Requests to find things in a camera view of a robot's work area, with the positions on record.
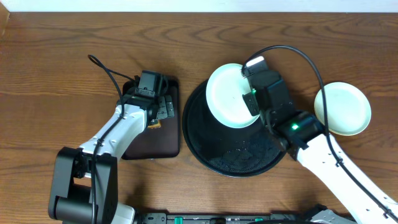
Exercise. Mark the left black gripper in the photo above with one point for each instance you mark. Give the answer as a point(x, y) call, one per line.
point(165, 107)

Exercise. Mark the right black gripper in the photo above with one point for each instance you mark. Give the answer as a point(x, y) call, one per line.
point(249, 101)

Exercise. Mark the light green plate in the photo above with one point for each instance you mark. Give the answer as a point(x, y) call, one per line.
point(348, 109)

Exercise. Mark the green yellow sponge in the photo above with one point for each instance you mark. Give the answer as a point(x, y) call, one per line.
point(154, 124)

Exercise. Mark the large round black tray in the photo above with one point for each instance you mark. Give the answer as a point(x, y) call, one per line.
point(243, 152)

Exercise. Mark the small dark rectangular tray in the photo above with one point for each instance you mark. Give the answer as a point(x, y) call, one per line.
point(162, 142)

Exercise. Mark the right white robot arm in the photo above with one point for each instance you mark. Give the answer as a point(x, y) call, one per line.
point(309, 142)

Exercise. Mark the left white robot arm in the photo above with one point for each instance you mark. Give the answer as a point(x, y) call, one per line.
point(85, 180)

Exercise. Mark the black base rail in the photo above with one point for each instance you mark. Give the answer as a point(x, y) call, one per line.
point(326, 216)

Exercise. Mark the light blue plate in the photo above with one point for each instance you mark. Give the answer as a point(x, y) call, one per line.
point(224, 96)

